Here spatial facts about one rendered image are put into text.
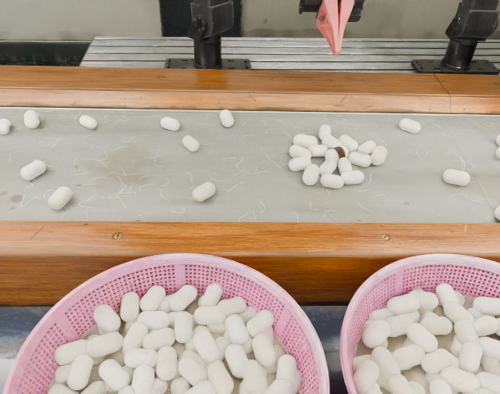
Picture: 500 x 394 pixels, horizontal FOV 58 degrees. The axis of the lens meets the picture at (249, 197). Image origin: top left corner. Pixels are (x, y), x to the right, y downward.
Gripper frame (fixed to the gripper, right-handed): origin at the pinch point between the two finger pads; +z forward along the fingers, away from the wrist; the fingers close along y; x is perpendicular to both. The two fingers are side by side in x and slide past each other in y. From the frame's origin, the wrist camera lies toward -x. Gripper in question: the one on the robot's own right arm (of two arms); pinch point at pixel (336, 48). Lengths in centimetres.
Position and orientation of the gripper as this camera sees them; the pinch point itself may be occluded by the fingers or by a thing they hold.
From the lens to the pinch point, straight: 74.7
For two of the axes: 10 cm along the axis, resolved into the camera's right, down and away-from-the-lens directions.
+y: 10.0, -0.1, 0.5
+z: 0.2, 9.8, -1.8
